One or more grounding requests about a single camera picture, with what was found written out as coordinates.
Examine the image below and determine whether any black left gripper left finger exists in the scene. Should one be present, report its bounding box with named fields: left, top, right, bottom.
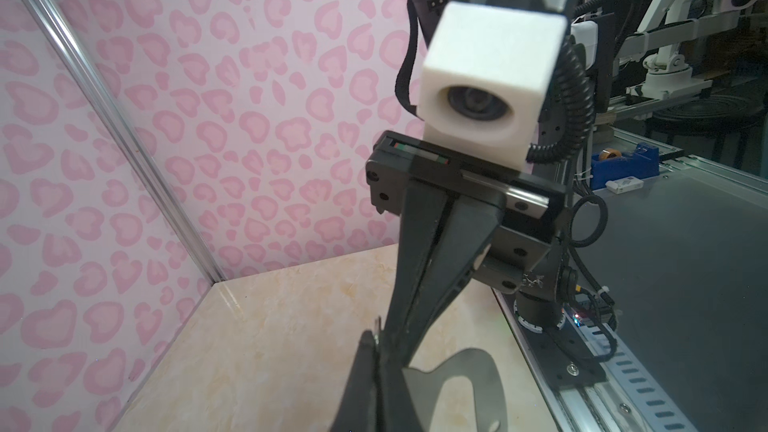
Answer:
left=330, top=330, right=378, bottom=432

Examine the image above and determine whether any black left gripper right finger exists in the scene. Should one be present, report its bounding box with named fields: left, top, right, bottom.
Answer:
left=376, top=349, right=423, bottom=432

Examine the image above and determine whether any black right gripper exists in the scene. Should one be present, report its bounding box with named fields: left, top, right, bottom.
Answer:
left=366, top=131, right=567, bottom=366

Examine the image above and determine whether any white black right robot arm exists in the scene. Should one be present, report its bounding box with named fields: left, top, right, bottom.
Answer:
left=365, top=0, right=596, bottom=385

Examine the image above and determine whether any blue tape dispenser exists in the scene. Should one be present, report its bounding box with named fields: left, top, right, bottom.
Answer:
left=590, top=142, right=660, bottom=190

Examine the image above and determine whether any small white box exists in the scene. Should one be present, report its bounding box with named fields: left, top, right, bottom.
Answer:
left=605, top=176, right=644, bottom=195

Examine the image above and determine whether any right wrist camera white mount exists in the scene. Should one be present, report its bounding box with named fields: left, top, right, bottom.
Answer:
left=417, top=1, right=569, bottom=171

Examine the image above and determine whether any black corrugated cable right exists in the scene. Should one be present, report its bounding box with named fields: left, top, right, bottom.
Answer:
left=527, top=35, right=596, bottom=165

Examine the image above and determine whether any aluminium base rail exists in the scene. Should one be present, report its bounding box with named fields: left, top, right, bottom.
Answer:
left=496, top=293, right=696, bottom=431

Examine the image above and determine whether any aluminium corner frame post right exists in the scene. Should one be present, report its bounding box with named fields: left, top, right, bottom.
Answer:
left=21, top=0, right=226, bottom=283

